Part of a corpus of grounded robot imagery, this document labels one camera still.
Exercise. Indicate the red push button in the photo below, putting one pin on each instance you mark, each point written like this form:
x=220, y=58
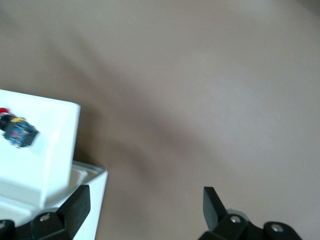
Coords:
x=20, y=132

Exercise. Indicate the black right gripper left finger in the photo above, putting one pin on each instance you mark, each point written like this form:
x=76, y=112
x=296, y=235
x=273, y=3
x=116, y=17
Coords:
x=72, y=207

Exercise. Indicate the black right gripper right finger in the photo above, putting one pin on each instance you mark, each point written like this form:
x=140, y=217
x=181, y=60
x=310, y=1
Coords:
x=212, y=207

